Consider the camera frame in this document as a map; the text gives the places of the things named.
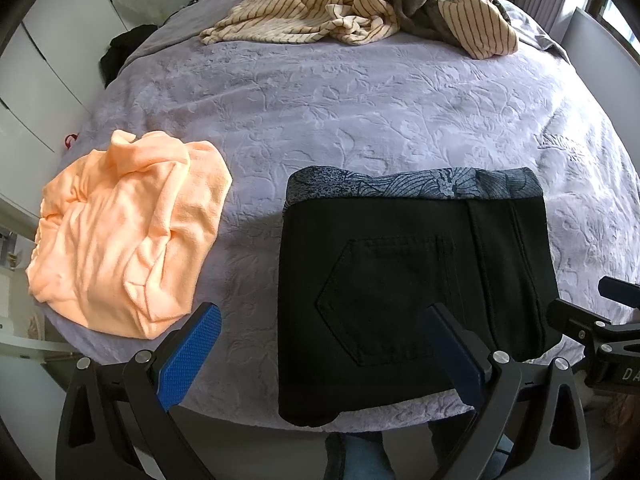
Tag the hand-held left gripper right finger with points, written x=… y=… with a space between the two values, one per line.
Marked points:
x=462 y=367

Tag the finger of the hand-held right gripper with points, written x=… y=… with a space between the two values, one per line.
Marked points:
x=575 y=320
x=620 y=291

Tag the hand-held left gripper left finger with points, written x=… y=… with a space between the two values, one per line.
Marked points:
x=192 y=350

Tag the black pants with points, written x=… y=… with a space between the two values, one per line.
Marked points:
x=400 y=280

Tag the orange cloth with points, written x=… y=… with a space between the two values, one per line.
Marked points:
x=125 y=230

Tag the person's leg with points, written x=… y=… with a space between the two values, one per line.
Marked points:
x=357 y=457

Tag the white panel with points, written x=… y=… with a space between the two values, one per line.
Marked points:
x=600 y=50

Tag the grey bed sheet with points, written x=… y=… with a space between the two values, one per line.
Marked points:
x=537 y=30

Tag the purple embossed blanket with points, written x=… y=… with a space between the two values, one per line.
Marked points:
x=350 y=110

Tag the beige striped pillow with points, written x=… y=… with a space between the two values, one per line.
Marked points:
x=480 y=22

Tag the black cloth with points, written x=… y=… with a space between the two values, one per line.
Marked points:
x=122 y=52

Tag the white wardrobe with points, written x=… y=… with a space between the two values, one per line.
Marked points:
x=45 y=60

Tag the grey cloth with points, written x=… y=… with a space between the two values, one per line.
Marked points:
x=420 y=2

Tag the beige striped cloth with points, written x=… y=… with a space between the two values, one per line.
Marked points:
x=300 y=7

